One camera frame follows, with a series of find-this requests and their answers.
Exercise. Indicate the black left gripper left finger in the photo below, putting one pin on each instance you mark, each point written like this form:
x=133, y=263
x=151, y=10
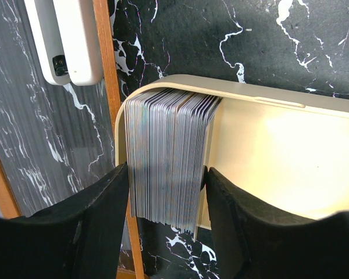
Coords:
x=79, y=237

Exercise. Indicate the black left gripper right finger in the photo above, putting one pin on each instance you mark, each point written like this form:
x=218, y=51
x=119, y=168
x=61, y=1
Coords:
x=253, y=239

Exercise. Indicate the orange wooden shelf rack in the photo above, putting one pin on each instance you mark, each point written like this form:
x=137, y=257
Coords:
x=51, y=144

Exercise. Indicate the tan oval wooden tray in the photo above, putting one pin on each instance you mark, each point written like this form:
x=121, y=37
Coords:
x=287, y=148

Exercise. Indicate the white card stack in tray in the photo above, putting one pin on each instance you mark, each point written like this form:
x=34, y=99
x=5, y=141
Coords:
x=166, y=136

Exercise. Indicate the white small clip object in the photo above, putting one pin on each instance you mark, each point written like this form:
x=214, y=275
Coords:
x=66, y=40

